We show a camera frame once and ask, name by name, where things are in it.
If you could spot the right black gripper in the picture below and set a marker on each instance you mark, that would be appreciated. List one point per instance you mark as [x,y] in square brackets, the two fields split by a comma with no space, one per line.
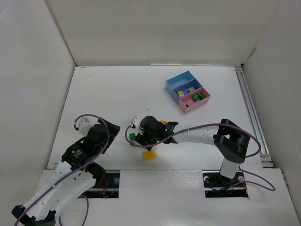
[143,138]

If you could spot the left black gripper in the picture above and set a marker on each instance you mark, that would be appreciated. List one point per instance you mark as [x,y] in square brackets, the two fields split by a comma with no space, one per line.
[112,127]

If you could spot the pale green rounded lego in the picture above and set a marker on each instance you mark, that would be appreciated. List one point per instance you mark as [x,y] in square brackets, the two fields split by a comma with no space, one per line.
[181,93]

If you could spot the dark green stepped lego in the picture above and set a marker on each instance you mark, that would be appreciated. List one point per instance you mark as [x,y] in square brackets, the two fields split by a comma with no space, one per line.
[199,96]

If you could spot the dark green lego brick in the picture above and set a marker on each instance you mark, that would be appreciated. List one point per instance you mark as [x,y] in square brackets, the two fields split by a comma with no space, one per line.
[195,98]

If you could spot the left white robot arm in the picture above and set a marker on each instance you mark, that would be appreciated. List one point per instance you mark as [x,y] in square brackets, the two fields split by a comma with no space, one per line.
[75,173]

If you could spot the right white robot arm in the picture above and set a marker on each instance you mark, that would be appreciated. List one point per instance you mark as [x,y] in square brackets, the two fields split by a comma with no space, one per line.
[227,137]

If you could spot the small dark green lego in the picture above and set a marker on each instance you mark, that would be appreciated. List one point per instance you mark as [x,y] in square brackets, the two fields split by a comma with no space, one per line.
[132,136]

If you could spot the yellow large lego brick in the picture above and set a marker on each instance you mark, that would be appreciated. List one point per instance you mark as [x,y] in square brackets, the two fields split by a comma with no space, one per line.
[150,155]

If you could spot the dark blue container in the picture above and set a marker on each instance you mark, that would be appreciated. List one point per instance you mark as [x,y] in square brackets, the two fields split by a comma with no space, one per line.
[185,88]

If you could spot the light blue container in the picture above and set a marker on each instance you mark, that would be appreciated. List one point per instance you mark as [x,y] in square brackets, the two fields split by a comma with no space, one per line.
[178,80]

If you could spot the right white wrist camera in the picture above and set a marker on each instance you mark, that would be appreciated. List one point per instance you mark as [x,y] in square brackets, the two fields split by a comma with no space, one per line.
[135,122]

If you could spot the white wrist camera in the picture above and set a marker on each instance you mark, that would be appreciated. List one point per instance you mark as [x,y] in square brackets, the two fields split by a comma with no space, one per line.
[83,126]
[135,122]

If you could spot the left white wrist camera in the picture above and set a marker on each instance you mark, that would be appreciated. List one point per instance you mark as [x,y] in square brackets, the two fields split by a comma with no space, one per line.
[83,126]

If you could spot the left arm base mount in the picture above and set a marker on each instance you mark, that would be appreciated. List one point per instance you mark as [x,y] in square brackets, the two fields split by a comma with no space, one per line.
[108,189]

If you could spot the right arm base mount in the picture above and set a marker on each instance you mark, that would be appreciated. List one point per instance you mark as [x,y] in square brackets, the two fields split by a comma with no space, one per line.
[218,186]

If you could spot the aluminium rail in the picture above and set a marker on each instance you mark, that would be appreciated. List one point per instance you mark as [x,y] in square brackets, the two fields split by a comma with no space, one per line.
[251,109]

